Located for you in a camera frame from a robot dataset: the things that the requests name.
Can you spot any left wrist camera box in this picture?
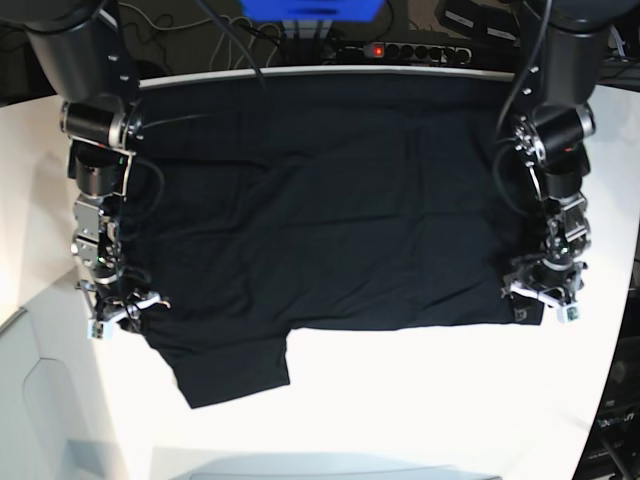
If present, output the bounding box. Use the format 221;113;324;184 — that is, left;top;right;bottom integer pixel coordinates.
555;302;580;324

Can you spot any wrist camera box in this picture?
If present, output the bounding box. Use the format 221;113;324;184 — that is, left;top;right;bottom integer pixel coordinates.
87;319;116;340
555;302;580;324

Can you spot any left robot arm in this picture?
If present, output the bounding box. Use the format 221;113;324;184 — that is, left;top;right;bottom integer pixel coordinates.
493;1;639;322

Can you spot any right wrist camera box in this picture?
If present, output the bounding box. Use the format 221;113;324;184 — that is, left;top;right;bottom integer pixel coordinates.
87;319;116;340

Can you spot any black power strip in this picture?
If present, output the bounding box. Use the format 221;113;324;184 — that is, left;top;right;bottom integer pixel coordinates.
329;41;474;65

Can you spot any black T-shirt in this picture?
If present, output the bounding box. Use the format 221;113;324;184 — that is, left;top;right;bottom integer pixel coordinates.
121;74;542;408

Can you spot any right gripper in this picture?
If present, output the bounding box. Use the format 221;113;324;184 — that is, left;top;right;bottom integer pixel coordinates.
75;272;170;334

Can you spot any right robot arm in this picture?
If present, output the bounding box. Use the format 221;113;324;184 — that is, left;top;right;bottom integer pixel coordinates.
1;1;168;339

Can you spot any blue box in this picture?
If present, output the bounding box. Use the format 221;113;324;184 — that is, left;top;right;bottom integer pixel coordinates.
240;0;384;22

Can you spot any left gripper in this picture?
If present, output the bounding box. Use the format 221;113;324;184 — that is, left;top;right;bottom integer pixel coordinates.
501;254;586;308

